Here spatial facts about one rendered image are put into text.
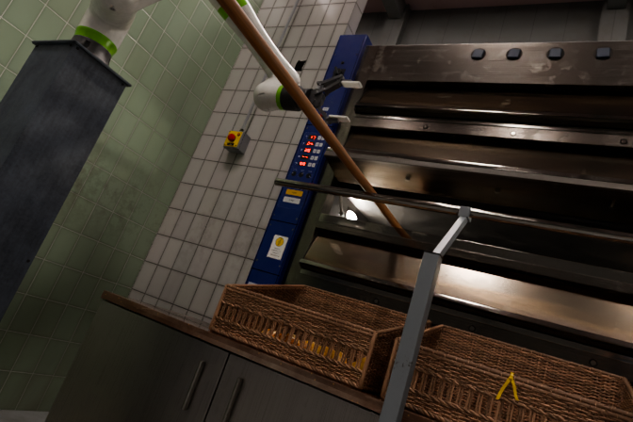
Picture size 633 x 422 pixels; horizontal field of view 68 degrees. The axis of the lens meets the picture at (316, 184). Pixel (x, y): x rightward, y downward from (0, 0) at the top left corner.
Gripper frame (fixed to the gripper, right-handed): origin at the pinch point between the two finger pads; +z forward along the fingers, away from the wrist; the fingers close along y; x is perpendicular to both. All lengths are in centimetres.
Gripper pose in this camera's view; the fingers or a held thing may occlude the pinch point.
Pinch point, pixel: (351, 101)
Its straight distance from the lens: 159.7
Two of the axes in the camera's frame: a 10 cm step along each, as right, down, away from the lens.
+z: 8.6, 1.4, -4.9
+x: -4.0, -4.2, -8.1
